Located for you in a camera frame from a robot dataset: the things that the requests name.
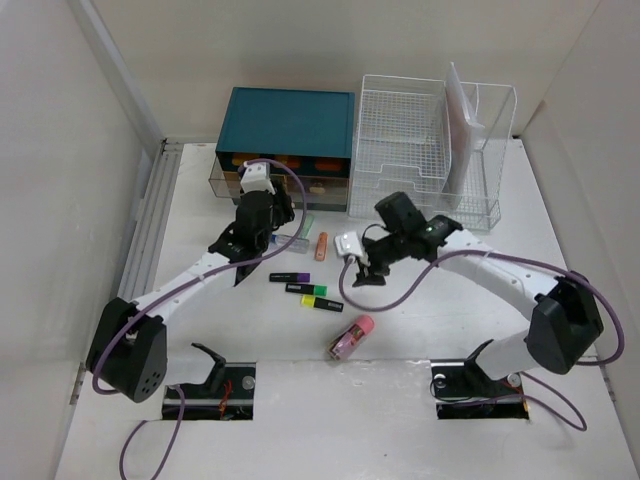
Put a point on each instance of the clear acrylic file holder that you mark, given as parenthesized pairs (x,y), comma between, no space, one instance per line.
(477,206)

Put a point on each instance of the purple cap black highlighter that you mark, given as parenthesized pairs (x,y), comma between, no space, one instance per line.
(289,277)

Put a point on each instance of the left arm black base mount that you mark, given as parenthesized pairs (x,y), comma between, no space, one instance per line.
(202,385)

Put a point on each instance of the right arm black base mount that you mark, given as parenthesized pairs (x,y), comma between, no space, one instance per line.
(462,391)

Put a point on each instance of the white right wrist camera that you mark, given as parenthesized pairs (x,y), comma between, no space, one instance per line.
(349,248)

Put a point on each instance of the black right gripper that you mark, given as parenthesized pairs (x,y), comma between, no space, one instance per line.
(372,278)

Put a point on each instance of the clear staples box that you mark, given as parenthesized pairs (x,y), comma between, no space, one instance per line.
(282,242)

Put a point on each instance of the pink cap clear pen tube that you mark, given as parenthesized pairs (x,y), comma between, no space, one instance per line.
(345,344)

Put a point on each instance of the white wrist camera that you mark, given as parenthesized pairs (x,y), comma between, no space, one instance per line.
(256,177)
(349,248)

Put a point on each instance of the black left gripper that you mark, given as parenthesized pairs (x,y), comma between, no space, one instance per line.
(280,202)

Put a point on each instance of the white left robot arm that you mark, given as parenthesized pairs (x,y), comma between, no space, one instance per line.
(134,352)

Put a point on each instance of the green cap black highlighter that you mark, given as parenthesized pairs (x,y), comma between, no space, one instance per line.
(306,289)

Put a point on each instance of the yellow cap black highlighter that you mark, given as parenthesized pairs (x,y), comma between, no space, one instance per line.
(321,303)

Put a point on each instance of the teal desktop drawer cabinet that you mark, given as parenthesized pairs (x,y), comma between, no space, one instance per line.
(309,131)

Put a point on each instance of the aluminium rail frame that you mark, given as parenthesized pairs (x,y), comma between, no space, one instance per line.
(140,251)

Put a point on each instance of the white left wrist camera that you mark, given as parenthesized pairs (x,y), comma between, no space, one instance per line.
(256,177)

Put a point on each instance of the white wire mesh file tray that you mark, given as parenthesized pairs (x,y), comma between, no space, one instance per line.
(402,143)

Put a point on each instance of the clear mesh zipper pouch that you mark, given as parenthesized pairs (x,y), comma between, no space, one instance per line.
(464,129)

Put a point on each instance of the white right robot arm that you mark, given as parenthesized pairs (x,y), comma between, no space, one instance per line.
(560,307)

